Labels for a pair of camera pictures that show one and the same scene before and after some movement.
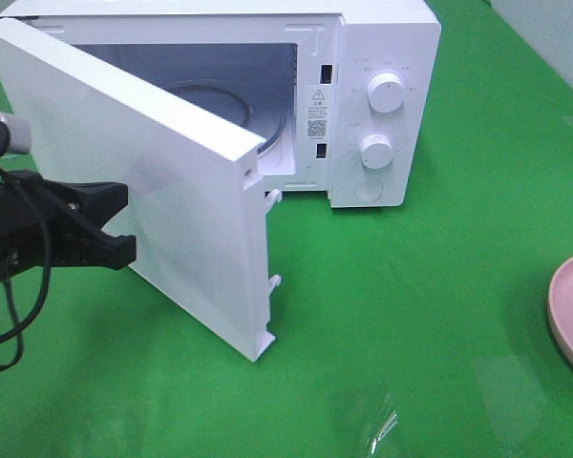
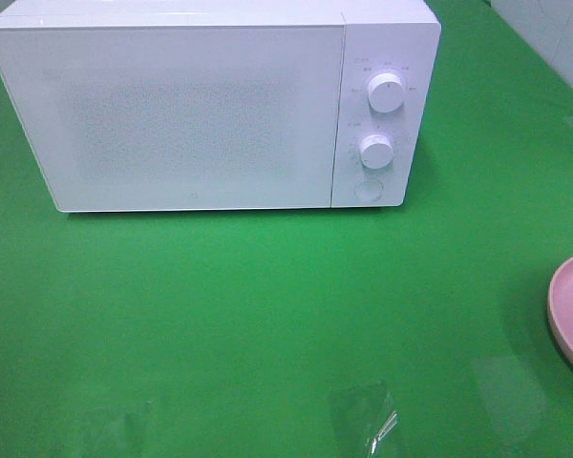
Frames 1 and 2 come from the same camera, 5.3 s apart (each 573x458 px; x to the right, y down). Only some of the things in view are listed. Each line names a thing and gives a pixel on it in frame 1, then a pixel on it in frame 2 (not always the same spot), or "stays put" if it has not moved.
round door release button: x=369 y=189 stays put
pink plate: x=569 y=304 stays put
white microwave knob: x=376 y=151 stays put
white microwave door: x=200 y=214 -> x=177 y=116
